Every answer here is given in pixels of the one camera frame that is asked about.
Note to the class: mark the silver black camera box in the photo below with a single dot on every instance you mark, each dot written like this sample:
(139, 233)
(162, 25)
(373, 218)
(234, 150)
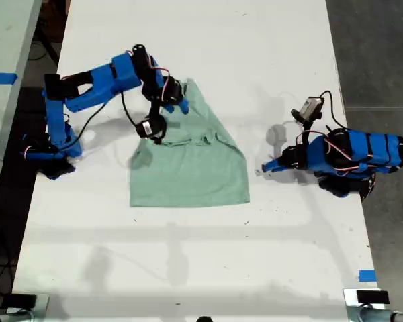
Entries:
(309, 108)

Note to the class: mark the small black round object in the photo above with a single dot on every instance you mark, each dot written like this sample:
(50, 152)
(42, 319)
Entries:
(204, 319)

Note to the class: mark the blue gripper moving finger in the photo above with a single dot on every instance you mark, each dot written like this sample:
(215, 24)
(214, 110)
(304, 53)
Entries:
(274, 168)
(169, 108)

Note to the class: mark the black box on grey plate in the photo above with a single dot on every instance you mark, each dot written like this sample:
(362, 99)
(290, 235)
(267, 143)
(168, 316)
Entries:
(20, 299)

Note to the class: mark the black camera box white label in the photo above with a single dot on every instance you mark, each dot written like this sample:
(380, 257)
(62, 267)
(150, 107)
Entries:
(150, 127)

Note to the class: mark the black box on white plate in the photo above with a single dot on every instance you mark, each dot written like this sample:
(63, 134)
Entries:
(372, 296)

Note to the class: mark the pale side table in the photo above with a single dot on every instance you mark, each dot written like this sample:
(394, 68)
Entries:
(6, 50)

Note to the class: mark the long blue tape strip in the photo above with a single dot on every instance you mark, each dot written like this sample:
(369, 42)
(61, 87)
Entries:
(1, 78)

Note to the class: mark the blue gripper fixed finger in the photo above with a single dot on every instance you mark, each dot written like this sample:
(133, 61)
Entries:
(274, 162)
(184, 105)

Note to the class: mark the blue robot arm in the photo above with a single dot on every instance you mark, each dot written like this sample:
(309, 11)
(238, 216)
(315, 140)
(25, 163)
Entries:
(359, 151)
(100, 82)

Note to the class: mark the pale green T-shirt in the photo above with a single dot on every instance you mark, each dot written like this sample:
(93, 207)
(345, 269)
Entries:
(194, 174)

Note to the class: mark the short blue tape strip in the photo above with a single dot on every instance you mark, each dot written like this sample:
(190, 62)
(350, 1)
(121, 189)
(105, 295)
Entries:
(367, 275)

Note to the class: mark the grey metal pipe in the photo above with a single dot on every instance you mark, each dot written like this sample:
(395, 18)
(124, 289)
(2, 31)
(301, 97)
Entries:
(379, 314)

